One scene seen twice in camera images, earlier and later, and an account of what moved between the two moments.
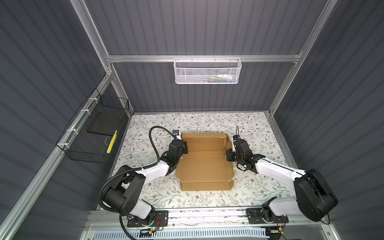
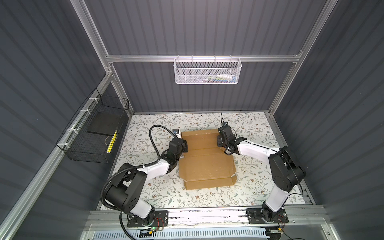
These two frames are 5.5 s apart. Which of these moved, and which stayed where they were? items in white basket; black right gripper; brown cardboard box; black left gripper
Moved: black right gripper
Stayed: brown cardboard box; black left gripper; items in white basket
